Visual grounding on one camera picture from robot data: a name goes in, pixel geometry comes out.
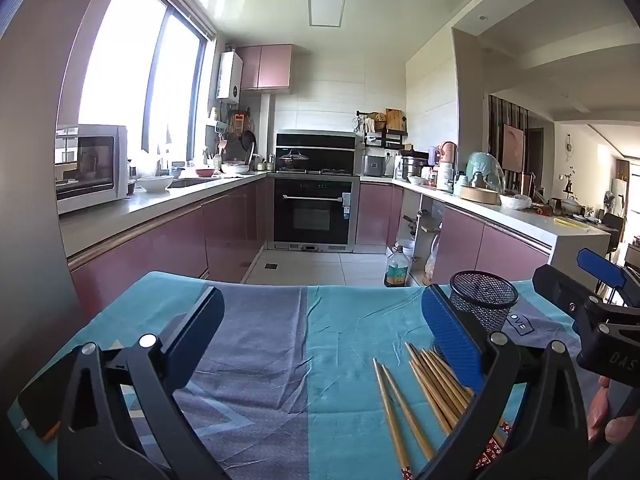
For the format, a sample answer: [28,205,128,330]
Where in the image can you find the cooking oil bottle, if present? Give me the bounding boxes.
[383,244,411,289]

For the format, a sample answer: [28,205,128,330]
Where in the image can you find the teal and grey tablecloth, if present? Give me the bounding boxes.
[7,271,601,480]

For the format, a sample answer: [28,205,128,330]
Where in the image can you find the bunch of wooden chopsticks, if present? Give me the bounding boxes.
[372,342,513,480]

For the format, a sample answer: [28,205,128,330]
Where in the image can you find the black mesh utensil holder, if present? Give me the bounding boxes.
[434,270,520,361]

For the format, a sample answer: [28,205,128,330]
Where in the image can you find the pink wall cabinet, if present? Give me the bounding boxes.
[235,44,294,92]

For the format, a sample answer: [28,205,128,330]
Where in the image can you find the white microwave oven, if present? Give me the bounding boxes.
[55,124,130,216]

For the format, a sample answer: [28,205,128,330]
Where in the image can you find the black smartphone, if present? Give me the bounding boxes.
[17,352,88,443]

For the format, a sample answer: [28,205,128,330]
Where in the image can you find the pink wall painting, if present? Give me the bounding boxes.
[502,123,525,174]

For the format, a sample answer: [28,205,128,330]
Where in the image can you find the pot with glass lid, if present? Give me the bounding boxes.
[278,149,311,172]

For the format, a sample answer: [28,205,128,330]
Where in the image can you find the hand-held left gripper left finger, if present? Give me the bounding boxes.
[57,285,231,480]

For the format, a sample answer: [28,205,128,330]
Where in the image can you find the green food cover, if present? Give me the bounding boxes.
[465,151,506,194]

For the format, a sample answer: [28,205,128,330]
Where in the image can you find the black built-in oven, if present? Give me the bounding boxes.
[273,175,359,247]

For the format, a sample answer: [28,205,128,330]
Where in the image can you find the round bamboo steamer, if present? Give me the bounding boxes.
[459,184,501,205]

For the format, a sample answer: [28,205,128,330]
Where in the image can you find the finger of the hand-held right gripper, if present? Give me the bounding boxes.
[576,248,640,309]
[532,264,621,333]

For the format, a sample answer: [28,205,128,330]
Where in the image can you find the white wall water heater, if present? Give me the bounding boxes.
[216,52,244,101]

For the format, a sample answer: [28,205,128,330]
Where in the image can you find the person's right hand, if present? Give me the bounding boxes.
[586,376,640,446]

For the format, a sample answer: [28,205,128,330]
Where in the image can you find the large kitchen window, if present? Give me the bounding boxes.
[77,0,208,161]

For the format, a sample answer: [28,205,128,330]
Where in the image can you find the clear plastic bag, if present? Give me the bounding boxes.
[422,239,441,286]

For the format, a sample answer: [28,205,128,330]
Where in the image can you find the steel steamer pot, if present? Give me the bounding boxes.
[401,156,429,181]

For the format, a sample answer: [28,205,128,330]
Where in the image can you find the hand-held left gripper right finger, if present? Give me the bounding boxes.
[410,284,596,480]

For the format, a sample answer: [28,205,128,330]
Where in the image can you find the black range hood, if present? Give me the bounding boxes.
[275,131,357,172]

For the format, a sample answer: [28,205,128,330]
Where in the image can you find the pink kitchen base cabinets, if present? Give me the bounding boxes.
[357,176,612,287]
[60,172,275,307]

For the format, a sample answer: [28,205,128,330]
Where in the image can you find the square ceiling light panel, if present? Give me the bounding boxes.
[307,0,347,27]

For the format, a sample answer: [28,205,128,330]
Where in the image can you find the black dining chair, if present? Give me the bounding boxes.
[599,212,626,262]

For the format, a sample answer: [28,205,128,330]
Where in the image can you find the black wall rack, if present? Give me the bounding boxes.
[356,109,409,149]

